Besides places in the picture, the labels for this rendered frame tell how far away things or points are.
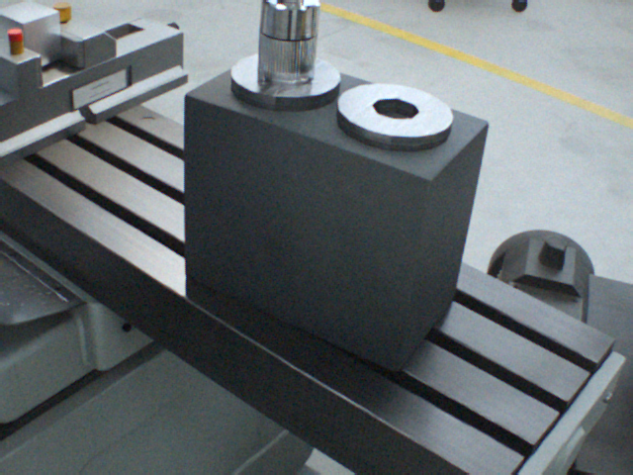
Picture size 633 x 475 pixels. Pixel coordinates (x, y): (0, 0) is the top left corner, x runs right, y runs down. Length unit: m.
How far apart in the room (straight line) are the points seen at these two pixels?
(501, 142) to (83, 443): 2.32
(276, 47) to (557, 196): 2.24
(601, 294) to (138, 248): 0.87
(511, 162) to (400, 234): 2.36
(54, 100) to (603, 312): 0.91
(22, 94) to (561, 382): 0.64
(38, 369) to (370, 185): 0.45
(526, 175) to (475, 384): 2.24
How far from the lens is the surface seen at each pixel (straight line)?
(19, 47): 1.00
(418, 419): 0.70
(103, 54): 1.06
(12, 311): 0.88
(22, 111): 1.01
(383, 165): 0.63
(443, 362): 0.75
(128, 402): 1.07
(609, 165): 3.15
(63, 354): 0.96
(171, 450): 1.22
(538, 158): 3.07
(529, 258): 1.44
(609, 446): 1.23
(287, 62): 0.69
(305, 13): 0.68
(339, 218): 0.67
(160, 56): 1.13
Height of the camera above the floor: 1.41
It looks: 35 degrees down
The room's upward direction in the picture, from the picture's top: 5 degrees clockwise
